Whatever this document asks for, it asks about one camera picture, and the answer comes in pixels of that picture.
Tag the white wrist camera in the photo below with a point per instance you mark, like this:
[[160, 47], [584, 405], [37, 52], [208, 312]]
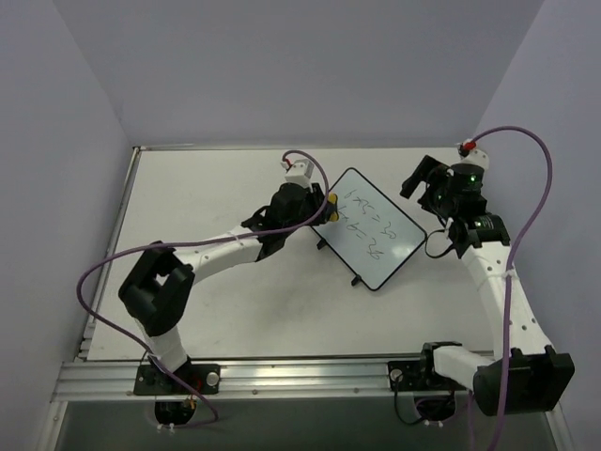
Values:
[[298, 172], [470, 153]]

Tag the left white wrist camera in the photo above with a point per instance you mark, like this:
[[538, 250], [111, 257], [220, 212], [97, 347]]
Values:
[[298, 172]]

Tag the yellow bone-shaped eraser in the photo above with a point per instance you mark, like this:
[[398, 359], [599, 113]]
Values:
[[332, 208]]

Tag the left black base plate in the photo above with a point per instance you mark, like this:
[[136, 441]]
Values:
[[151, 381]]

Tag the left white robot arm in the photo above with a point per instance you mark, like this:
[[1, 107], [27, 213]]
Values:
[[157, 289]]

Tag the small black-framed whiteboard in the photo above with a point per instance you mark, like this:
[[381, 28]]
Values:
[[373, 237]]

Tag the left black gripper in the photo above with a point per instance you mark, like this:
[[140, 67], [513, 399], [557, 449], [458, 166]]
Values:
[[316, 202]]

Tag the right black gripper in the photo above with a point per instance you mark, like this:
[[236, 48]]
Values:
[[423, 176]]

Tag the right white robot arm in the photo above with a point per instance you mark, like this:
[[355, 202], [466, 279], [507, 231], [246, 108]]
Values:
[[525, 373]]

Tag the aluminium front rail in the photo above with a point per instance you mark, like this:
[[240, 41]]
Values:
[[261, 379]]

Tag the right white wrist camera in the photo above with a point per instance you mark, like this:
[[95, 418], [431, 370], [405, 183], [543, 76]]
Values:
[[470, 153]]

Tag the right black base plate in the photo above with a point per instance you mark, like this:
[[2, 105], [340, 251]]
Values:
[[415, 376]]

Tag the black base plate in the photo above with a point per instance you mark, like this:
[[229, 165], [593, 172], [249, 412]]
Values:
[[415, 376], [151, 381]]

